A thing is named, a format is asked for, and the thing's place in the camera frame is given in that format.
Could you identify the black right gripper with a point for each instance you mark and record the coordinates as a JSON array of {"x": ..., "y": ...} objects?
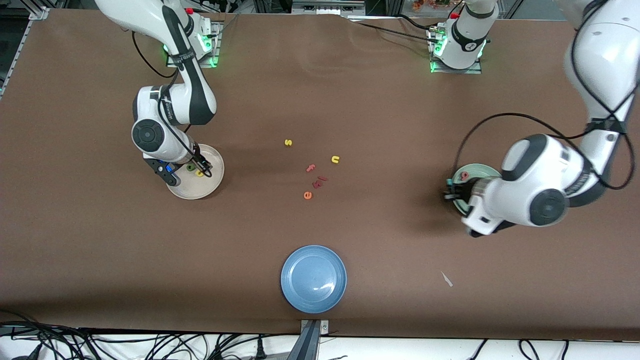
[{"x": 192, "y": 161}]

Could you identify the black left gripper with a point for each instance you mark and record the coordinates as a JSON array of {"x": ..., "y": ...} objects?
[{"x": 461, "y": 192}]

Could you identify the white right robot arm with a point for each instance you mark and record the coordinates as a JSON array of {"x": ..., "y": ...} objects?
[{"x": 172, "y": 107}]

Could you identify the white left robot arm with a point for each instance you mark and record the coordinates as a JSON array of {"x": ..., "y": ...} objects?
[{"x": 540, "y": 170}]

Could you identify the beige brown plate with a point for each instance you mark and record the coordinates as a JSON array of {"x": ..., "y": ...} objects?
[{"x": 200, "y": 190}]

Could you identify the green plate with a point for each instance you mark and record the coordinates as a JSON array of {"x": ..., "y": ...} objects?
[{"x": 482, "y": 171}]

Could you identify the white paper scrap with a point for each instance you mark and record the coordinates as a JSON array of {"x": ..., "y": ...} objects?
[{"x": 446, "y": 279}]

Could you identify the pink foam letter f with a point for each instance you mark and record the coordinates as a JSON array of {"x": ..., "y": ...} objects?
[{"x": 310, "y": 168}]

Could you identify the dark red foam letter k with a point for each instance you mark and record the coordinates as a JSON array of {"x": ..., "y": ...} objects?
[{"x": 317, "y": 185}]

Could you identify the brown table cover mat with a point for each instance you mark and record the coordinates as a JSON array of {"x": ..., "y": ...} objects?
[{"x": 100, "y": 240}]

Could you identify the blue plate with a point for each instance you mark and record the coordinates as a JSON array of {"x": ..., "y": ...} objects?
[{"x": 313, "y": 278}]

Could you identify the orange flower decoration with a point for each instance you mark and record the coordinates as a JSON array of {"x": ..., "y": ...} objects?
[{"x": 430, "y": 4}]

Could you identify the black power plug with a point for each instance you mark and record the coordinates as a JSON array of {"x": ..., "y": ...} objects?
[{"x": 259, "y": 351}]

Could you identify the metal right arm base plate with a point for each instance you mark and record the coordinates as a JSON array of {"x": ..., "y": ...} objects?
[{"x": 217, "y": 47}]

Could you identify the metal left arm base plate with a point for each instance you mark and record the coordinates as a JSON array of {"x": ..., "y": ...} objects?
[{"x": 455, "y": 71}]

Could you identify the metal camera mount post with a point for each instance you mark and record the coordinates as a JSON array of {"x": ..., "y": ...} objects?
[{"x": 312, "y": 327}]

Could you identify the grey metal frame box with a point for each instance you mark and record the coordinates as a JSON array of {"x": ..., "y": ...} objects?
[{"x": 327, "y": 7}]

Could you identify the aluminium side rail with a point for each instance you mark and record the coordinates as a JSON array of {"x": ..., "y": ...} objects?
[{"x": 14, "y": 57}]

